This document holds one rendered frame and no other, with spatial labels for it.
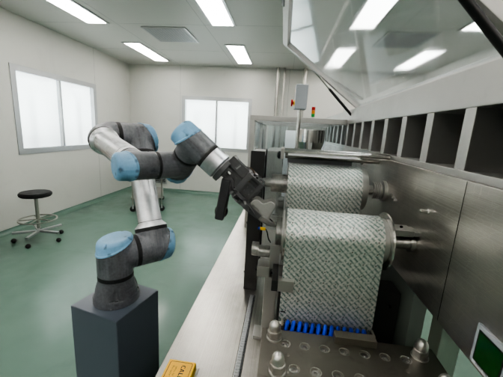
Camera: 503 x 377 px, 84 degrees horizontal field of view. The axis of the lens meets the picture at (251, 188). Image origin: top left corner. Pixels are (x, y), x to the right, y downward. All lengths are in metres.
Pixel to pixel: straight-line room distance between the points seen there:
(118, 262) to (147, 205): 0.22
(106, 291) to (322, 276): 0.71
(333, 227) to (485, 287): 0.30
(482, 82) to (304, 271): 0.53
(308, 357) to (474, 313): 0.33
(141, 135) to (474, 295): 1.05
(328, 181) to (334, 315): 0.39
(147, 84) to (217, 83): 1.58
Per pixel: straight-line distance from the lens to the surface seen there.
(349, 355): 0.76
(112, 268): 1.05
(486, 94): 0.67
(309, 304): 0.78
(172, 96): 6.74
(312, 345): 0.75
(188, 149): 0.74
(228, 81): 6.42
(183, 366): 0.84
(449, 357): 1.15
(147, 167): 0.76
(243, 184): 0.72
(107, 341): 1.13
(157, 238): 1.08
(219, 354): 0.90
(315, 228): 0.70
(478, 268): 0.63
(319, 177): 0.92
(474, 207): 0.64
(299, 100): 1.24
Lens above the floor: 1.51
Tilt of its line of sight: 12 degrees down
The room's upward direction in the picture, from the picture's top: 3 degrees clockwise
